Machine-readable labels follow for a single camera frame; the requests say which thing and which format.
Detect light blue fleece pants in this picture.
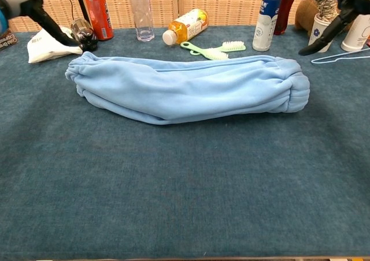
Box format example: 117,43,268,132
65,51,310,125

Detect brown plush toy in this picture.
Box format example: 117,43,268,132
294,0,319,33

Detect white paper cup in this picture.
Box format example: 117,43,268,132
308,13,339,53

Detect black stand pole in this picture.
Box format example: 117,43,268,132
72,0,92,25

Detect white powder bag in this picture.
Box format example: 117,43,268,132
27,27,84,64

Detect cola bottle with red cap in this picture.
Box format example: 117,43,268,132
273,0,297,36

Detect small dark cola bottle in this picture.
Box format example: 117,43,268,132
71,18,98,53

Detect orange drink can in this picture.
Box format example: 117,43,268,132
83,0,114,41

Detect white bottle with blue cap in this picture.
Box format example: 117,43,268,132
251,0,283,53

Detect empty clear plastic bottle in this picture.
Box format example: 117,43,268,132
128,0,156,42

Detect bamboo folding screen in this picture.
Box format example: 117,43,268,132
0,0,370,33

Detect green scrub brush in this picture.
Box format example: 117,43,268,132
180,41,231,61
190,40,247,56

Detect yellow tea bottle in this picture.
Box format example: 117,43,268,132
162,8,209,46

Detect dark blue table mat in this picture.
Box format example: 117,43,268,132
0,25,370,259

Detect braided rope bundle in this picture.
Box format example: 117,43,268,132
316,0,339,22

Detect blue wire clothes hanger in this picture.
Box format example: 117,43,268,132
310,47,370,65

